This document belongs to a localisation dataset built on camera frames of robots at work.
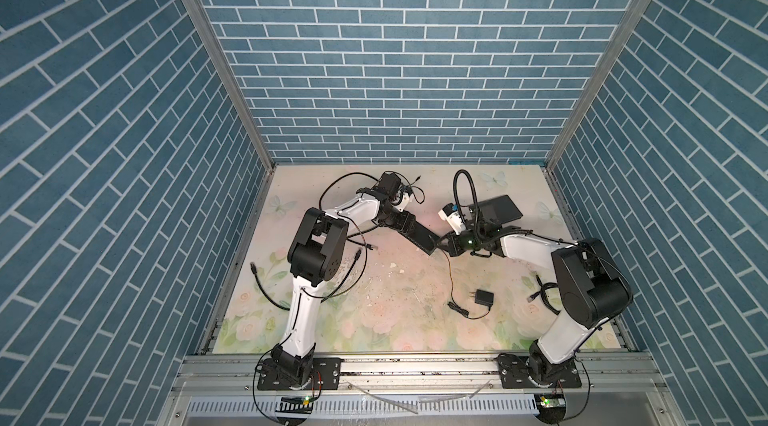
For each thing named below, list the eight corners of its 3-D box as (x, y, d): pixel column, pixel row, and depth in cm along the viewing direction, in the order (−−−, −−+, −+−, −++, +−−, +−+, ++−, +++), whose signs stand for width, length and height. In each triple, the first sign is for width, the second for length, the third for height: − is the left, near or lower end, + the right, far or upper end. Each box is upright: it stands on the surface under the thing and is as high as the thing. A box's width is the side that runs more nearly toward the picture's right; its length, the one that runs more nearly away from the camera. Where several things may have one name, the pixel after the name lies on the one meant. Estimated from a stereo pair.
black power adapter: (468, 301, 88) (470, 298, 86) (471, 288, 91) (472, 285, 89) (490, 309, 87) (492, 306, 85) (492, 295, 89) (494, 292, 87)
